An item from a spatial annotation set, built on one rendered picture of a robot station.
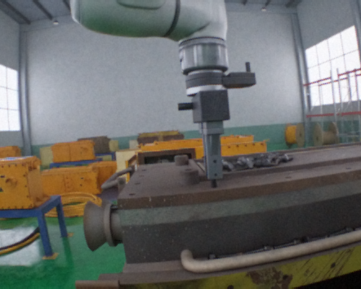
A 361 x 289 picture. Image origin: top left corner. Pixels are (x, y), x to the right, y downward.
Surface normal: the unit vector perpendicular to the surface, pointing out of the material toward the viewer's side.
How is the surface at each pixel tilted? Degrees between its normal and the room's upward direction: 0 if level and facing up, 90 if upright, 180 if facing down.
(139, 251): 90
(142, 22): 144
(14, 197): 90
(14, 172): 90
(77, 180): 90
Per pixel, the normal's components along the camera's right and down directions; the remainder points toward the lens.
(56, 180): 0.10, 0.06
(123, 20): 0.32, 0.83
